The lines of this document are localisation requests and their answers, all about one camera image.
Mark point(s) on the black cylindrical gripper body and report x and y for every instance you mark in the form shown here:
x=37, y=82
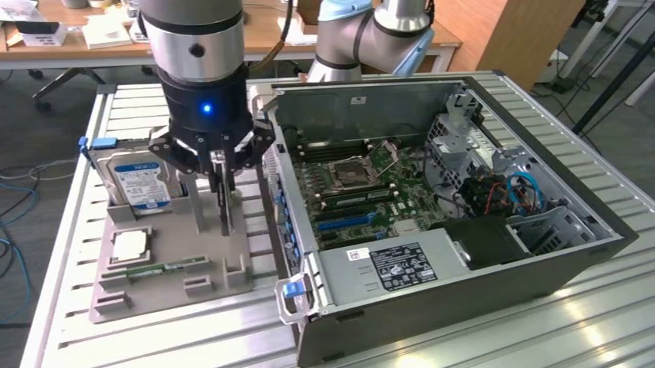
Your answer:
x=205, y=99

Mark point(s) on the green GPU card black cooler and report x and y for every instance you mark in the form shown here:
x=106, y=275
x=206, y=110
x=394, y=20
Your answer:
x=226, y=207

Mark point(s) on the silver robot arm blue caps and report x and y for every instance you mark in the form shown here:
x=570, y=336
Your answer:
x=199, y=57

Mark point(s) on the blue slot retention clip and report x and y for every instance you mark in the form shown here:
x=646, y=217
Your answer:
x=280, y=198

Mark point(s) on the silver hard disk blue label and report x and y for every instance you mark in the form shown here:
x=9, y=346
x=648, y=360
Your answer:
x=133, y=184

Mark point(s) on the blue disk caddy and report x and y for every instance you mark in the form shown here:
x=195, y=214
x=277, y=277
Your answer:
x=105, y=143

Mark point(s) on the small white printed box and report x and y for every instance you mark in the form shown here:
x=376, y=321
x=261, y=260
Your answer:
x=135, y=34

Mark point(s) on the grey parts rack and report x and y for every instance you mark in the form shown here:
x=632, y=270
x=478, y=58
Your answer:
x=169, y=249

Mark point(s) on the CPU socket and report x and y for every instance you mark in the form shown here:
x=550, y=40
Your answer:
x=353, y=174

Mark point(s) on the white paper stack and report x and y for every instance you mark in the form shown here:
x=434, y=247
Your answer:
x=300, y=38

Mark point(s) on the long black expansion slot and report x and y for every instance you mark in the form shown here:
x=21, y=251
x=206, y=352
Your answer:
x=341, y=215

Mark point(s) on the silver CPU chip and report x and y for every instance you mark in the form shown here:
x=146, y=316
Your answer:
x=129, y=245

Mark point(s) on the open white cardboard box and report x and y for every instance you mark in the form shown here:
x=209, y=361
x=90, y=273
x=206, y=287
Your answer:
x=107, y=36

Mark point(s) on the installed green RAM stick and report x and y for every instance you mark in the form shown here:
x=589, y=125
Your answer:
x=358, y=197

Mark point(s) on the blue expansion slot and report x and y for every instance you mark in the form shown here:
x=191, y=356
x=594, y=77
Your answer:
x=344, y=223

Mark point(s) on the wooden desk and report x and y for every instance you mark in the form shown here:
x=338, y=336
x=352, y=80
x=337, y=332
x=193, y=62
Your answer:
x=62, y=51

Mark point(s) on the silver socket cover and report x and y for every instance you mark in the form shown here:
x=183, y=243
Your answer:
x=386, y=155

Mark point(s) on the black chair base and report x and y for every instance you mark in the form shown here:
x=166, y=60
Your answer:
x=43, y=105

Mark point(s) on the blue case latch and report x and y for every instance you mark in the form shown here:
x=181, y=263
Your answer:
x=293, y=290

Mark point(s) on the white box black print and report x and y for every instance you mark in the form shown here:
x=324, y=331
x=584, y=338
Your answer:
x=43, y=39

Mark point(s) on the green motherboard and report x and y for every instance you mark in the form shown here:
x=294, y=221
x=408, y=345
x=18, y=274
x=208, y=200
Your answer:
x=410, y=184

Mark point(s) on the silver chipset heatsink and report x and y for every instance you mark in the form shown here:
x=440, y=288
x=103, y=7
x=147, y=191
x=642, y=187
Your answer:
x=408, y=227

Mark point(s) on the silver power supply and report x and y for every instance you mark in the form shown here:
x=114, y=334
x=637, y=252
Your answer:
x=358, y=280

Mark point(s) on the perforated metal disk bay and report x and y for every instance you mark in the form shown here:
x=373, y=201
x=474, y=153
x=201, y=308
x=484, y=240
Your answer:
x=461, y=153

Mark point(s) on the black plastic shroud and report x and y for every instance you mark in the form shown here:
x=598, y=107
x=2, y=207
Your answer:
x=486, y=241

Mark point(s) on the open black PC case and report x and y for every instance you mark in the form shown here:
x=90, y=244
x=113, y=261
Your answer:
x=461, y=306

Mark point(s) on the wooden cabinet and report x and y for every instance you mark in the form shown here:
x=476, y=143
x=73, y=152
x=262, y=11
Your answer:
x=522, y=38

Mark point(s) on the slanted metal disk bay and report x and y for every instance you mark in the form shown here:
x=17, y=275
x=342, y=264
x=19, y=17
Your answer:
x=553, y=230

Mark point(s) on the black stand pole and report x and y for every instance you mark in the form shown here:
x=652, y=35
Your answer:
x=614, y=89

